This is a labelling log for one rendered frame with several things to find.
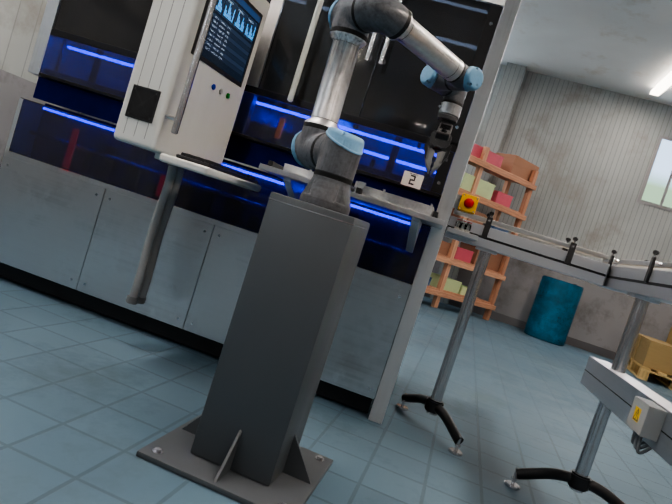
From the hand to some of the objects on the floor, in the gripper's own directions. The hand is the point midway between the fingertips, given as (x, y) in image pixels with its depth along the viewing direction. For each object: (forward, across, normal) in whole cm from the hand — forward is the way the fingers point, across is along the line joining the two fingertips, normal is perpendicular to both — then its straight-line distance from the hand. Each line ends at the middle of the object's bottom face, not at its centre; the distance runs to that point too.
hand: (430, 170), depth 206 cm
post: (+103, -9, -41) cm, 112 cm away
